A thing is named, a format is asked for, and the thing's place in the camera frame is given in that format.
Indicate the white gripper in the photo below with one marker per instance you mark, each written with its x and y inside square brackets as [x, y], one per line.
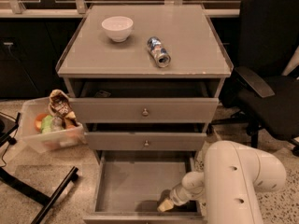
[177, 197]

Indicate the grey bottom drawer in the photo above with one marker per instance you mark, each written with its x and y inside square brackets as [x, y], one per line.
[131, 185]

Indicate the grey drawer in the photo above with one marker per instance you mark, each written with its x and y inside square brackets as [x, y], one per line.
[145, 101]
[145, 136]
[131, 185]

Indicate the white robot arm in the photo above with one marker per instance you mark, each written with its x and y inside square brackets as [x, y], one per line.
[232, 174]

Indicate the grey middle drawer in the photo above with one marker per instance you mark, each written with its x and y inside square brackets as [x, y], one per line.
[145, 136]

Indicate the grey top drawer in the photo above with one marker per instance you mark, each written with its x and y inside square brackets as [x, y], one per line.
[145, 101]

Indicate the grey drawer cabinet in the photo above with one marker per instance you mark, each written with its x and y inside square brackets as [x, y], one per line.
[185, 31]

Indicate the small dark item in drawer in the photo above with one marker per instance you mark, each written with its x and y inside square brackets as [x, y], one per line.
[102, 94]

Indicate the black office chair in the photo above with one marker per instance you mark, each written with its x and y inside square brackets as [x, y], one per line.
[264, 83]

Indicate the green apple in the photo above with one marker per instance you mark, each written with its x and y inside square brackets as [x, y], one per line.
[46, 124]

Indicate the clear plastic bin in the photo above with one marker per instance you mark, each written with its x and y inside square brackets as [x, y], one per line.
[42, 142]

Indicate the brown chip bag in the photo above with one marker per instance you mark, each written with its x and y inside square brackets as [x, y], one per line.
[59, 105]

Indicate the blue silver soda can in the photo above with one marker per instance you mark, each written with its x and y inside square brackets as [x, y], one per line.
[158, 52]

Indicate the orange fruit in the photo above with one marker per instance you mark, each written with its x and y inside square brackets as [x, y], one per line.
[38, 121]

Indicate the white ceramic bowl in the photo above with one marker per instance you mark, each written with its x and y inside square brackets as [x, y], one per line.
[118, 28]

